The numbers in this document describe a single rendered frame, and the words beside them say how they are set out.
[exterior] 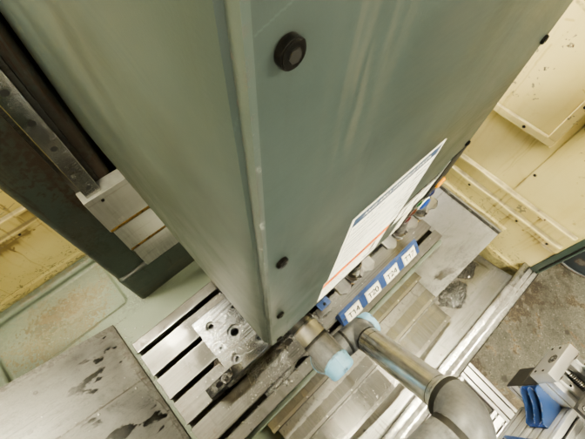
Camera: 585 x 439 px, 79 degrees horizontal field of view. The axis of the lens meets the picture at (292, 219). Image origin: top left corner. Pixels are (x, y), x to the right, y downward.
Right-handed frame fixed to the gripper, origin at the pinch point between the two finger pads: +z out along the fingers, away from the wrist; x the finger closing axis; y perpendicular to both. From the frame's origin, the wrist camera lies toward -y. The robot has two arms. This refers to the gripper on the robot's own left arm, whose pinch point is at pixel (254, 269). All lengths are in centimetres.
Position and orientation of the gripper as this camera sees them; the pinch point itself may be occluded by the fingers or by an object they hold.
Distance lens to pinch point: 100.1
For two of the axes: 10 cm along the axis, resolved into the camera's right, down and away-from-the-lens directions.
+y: -0.4, 4.5, 8.9
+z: -6.8, -6.7, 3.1
